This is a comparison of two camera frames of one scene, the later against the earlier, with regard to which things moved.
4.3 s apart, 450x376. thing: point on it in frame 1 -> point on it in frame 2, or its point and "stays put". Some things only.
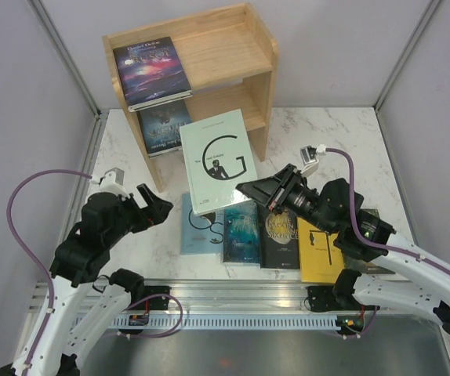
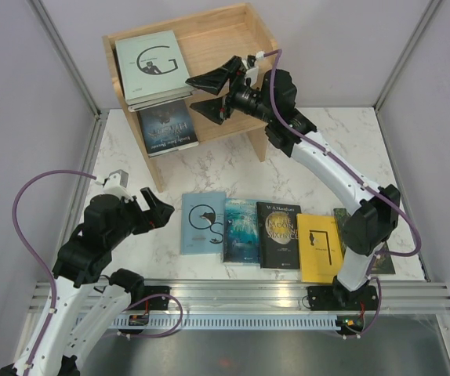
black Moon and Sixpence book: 279,240 stays put
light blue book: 202,233 stays put
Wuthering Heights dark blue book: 161,127 stays put
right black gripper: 273,192 -> 218,109
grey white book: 218,158 -> 151,68
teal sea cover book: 241,233 stays put
